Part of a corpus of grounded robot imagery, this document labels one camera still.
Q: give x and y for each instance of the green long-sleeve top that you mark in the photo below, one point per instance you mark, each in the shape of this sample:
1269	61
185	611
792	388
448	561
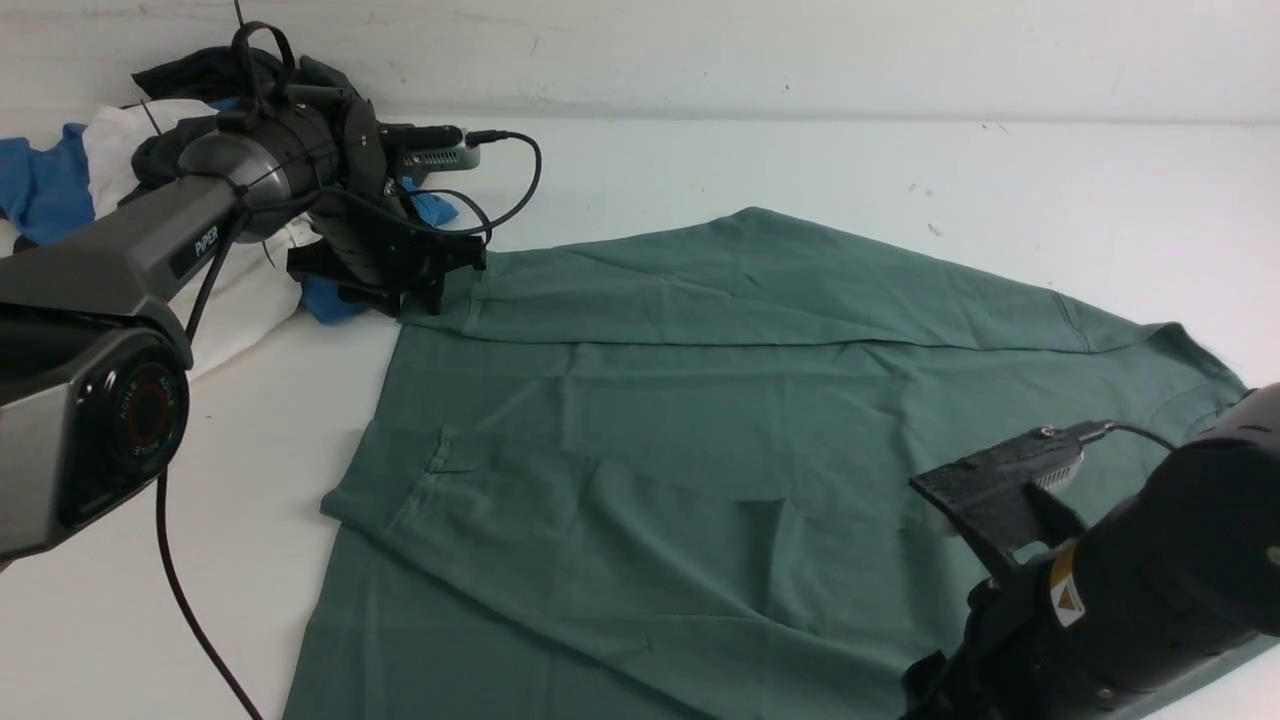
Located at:
666	477

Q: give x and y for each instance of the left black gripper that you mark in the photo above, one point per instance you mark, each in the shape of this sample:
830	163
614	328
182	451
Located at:
378	256

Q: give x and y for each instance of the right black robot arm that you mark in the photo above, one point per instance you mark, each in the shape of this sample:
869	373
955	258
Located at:
1202	532

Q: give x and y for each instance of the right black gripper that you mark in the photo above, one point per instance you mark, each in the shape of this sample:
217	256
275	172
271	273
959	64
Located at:
1034	649

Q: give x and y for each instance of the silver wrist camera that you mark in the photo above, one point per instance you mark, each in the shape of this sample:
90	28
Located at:
427	148
985	494

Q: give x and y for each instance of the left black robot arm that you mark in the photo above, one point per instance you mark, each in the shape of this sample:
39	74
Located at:
95	361

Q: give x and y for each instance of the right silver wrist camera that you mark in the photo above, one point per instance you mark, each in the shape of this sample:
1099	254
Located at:
985	494

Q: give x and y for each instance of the blue garment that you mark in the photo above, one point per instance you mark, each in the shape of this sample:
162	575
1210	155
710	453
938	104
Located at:
122	154

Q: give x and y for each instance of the dark grey garment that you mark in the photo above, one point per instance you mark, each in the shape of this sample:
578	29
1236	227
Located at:
210	76

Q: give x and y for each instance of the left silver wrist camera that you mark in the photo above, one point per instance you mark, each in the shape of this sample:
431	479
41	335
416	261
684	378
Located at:
427	148

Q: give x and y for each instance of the white garment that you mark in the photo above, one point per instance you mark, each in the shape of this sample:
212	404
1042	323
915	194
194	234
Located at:
238	315

